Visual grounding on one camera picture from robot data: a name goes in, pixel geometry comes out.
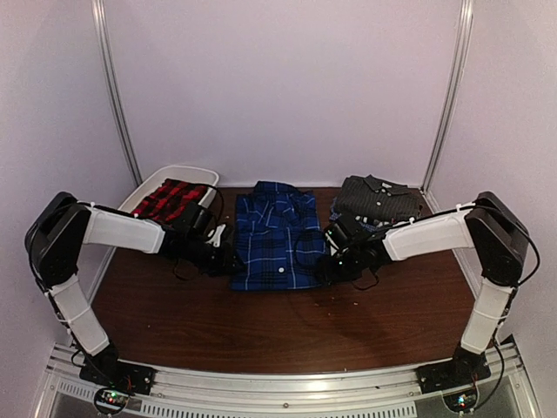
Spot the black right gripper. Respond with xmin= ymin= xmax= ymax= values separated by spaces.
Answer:
xmin=316 ymin=247 xmax=365 ymax=285

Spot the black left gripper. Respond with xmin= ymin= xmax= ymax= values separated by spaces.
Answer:
xmin=184 ymin=235 xmax=247 ymax=277

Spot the black white graphic shirt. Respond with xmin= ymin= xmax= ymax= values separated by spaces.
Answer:
xmin=355 ymin=215 xmax=393 ymax=229

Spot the blue checked shirt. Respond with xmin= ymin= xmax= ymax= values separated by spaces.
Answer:
xmin=329 ymin=198 xmax=378 ymax=232

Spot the dark grey striped shirt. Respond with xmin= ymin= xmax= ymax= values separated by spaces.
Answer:
xmin=334 ymin=175 xmax=422 ymax=222

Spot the blue plaid long sleeve shirt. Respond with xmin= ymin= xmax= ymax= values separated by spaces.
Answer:
xmin=230 ymin=181 xmax=327 ymax=292

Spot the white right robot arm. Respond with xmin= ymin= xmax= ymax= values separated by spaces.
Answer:
xmin=315 ymin=192 xmax=536 ymax=385

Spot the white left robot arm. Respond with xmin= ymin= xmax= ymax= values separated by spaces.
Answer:
xmin=24 ymin=192 xmax=245 ymax=387

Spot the red black plaid shirt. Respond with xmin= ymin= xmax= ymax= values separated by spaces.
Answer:
xmin=131 ymin=179 xmax=208 ymax=225

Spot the white plastic basket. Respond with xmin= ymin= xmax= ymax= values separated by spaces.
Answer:
xmin=118 ymin=165 xmax=219 ymax=212

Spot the right circuit board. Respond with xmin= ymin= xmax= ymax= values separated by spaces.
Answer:
xmin=442 ymin=388 xmax=479 ymax=414

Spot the circuit board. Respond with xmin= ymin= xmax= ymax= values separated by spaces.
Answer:
xmin=442 ymin=388 xmax=479 ymax=414
xmin=93 ymin=388 xmax=134 ymax=415

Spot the left circuit board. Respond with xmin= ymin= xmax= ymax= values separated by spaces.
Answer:
xmin=93 ymin=388 xmax=134 ymax=415

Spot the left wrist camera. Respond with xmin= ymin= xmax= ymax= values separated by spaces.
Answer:
xmin=171 ymin=202 xmax=230 ymax=248

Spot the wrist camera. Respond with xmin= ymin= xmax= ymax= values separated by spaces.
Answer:
xmin=171 ymin=202 xmax=230 ymax=248
xmin=324 ymin=214 xmax=369 ymax=251

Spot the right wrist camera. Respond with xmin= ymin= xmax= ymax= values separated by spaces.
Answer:
xmin=324 ymin=214 xmax=369 ymax=251

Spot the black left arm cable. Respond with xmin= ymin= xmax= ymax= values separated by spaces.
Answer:
xmin=172 ymin=256 xmax=205 ymax=282

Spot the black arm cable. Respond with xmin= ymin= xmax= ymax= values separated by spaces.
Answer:
xmin=293 ymin=230 xmax=332 ymax=273
xmin=172 ymin=256 xmax=205 ymax=282

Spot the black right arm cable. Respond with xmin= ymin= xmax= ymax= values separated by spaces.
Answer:
xmin=293 ymin=230 xmax=332 ymax=273

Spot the aluminium front rail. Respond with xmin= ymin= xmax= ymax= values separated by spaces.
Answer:
xmin=41 ymin=341 xmax=530 ymax=418

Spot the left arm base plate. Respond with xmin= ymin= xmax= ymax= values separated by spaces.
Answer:
xmin=79 ymin=354 xmax=155 ymax=395

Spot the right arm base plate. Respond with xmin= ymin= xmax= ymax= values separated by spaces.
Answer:
xmin=416 ymin=360 xmax=491 ymax=394

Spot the aluminium corner post left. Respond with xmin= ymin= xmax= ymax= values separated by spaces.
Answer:
xmin=91 ymin=0 xmax=143 ymax=186

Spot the aluminium corner post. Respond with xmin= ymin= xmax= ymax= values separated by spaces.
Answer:
xmin=91 ymin=0 xmax=143 ymax=186
xmin=420 ymin=0 xmax=474 ymax=194

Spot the aluminium corner post right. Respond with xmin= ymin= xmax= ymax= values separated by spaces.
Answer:
xmin=420 ymin=0 xmax=474 ymax=194

